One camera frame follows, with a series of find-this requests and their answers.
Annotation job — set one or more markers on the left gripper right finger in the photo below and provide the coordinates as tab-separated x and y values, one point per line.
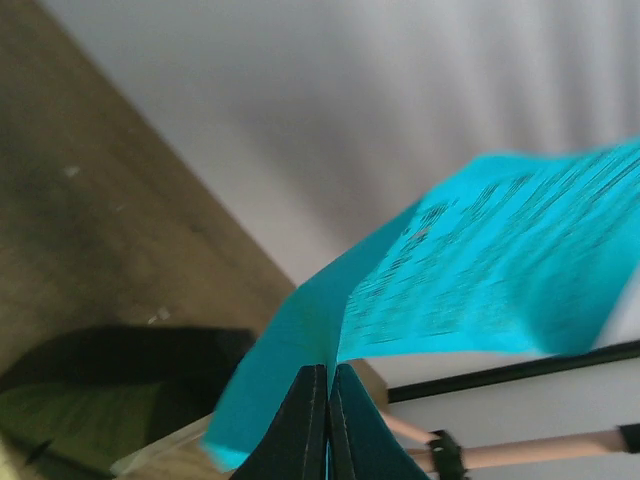
360	446

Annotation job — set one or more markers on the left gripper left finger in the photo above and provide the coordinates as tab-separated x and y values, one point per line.
295	444

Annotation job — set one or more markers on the pink music stand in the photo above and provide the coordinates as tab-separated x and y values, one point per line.
442	455

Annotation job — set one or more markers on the blue sheet music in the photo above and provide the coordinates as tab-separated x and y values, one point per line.
513	254

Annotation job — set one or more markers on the black metronome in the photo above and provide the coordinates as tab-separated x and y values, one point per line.
78	403

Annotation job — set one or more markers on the black aluminium frame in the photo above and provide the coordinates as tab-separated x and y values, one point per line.
521	371

